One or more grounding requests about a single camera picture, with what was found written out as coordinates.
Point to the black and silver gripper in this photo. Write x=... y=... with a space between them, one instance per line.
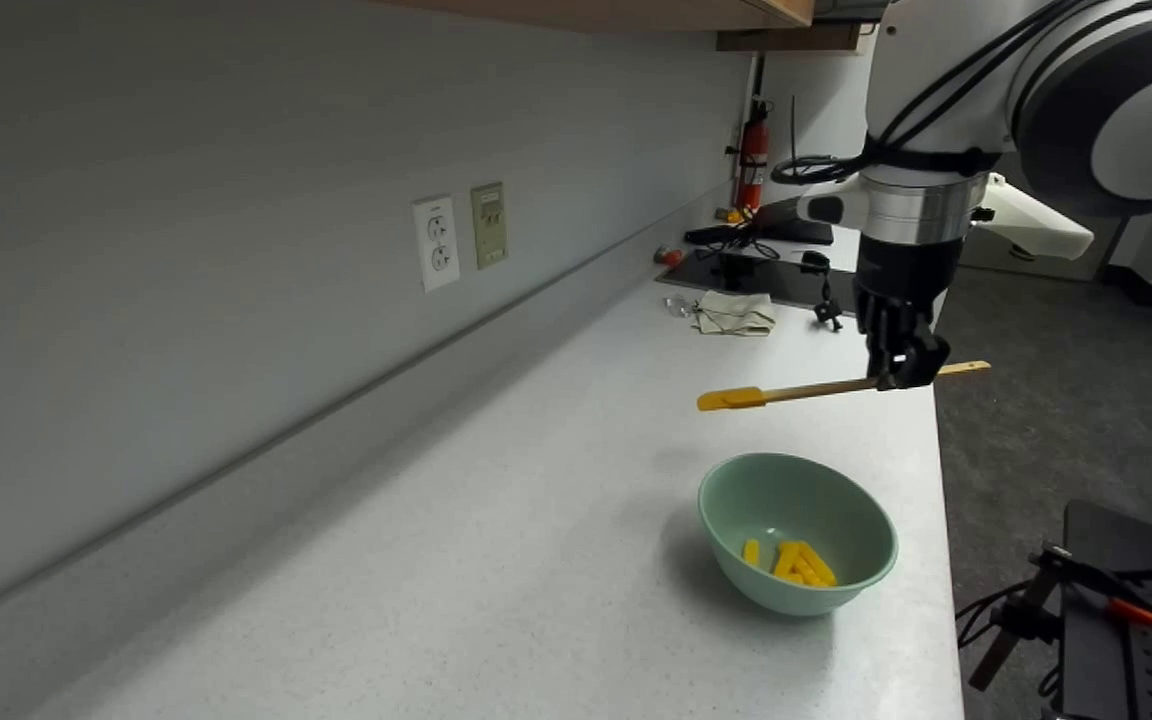
x=911 y=245

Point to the yellow spatula wooden handle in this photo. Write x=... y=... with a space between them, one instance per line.
x=763 y=396

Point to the mint green bowl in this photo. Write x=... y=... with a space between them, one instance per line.
x=790 y=499

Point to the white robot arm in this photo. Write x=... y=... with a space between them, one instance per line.
x=961 y=82

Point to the black small clip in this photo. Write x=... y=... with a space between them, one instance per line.
x=824 y=306

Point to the beige folded cloth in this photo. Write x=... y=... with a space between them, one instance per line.
x=719 y=315

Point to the yellow food pieces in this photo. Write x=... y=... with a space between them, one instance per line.
x=790 y=561

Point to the red fire extinguisher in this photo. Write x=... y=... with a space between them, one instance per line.
x=751 y=153

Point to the black perforated board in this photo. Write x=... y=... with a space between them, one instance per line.
x=1107 y=657

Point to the black tripod clamp orange handle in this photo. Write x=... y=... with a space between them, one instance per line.
x=1036 y=605

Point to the beige wall switch plate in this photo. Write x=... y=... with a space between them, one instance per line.
x=489 y=224

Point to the white wall outlet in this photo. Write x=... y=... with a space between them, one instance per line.
x=439 y=241

